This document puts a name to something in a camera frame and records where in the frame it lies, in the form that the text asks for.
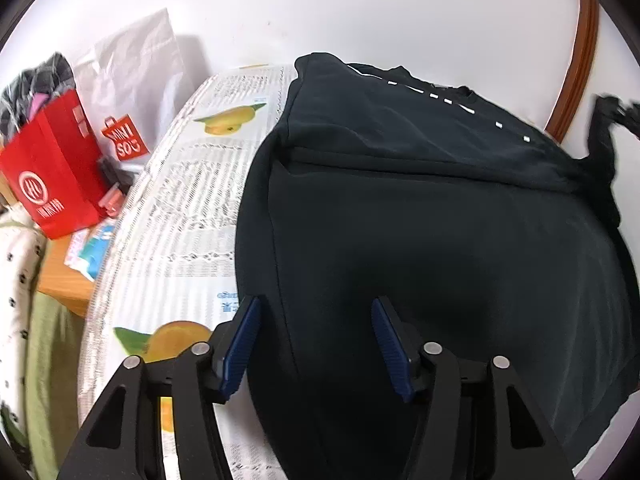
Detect wooden stool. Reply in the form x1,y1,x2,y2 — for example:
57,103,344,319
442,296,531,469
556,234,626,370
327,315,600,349
37,235,101,317

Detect green cloth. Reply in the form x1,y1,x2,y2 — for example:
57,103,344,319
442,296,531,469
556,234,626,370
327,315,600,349
25,292,87,480

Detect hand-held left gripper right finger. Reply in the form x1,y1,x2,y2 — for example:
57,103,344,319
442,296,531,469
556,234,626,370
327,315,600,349
371,296,576,480

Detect black t-shirt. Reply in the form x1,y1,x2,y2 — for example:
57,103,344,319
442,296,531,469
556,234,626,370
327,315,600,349
235,51,640,480

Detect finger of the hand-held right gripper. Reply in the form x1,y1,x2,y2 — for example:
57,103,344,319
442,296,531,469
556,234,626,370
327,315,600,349
597,94,640,138

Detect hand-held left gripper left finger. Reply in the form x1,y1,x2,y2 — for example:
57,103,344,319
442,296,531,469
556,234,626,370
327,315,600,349
56,296,263,480

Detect colourful snack packet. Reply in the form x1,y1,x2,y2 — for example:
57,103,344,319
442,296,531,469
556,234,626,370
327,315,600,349
65,220,118,282

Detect white plastic bag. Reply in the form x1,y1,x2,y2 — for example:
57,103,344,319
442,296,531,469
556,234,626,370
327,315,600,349
75,7,193,161

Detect fruit print tablecloth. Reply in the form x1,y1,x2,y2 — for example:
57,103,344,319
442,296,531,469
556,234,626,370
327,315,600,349
77,64,301,480

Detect pink packet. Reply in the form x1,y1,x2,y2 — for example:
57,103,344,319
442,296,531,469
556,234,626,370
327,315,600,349
98,184,125,218

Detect brown wooden door frame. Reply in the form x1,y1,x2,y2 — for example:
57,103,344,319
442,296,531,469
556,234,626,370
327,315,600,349
544,0,600,143

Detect red paper bag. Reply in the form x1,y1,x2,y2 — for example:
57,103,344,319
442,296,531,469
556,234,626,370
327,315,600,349
0,89,112,240

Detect white dotted cloth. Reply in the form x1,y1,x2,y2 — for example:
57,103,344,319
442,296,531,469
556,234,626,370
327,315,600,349
0,210,48,461

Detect dark plaid clothes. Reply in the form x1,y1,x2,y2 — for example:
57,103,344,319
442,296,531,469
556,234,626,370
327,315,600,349
0,52,77,133

